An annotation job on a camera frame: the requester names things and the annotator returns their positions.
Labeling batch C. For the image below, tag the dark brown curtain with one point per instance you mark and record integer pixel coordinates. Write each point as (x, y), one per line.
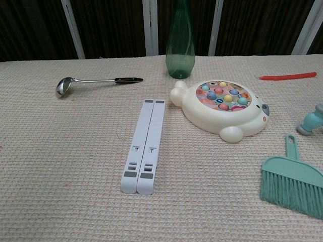
(113, 25)

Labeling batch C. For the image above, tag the beige woven table cloth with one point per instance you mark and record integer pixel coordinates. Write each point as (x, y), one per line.
(63, 151)

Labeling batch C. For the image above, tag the red orange stick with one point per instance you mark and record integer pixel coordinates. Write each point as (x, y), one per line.
(287, 76)

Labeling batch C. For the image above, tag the teal hand brush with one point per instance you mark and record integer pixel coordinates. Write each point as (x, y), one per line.
(290, 176)

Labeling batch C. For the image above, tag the cream plastic whack-a-mole toy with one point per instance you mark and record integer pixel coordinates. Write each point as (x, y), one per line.
(202, 116)

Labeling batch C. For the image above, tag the white folding laptop stand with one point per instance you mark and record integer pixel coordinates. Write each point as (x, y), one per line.
(149, 141)

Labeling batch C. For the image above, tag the white metal post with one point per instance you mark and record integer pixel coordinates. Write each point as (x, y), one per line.
(150, 27)
(73, 30)
(215, 27)
(308, 27)

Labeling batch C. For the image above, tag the green glass bottle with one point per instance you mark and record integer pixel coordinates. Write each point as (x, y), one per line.
(180, 60)

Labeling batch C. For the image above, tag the teal grey toy hammer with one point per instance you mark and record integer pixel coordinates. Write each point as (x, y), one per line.
(311, 119)

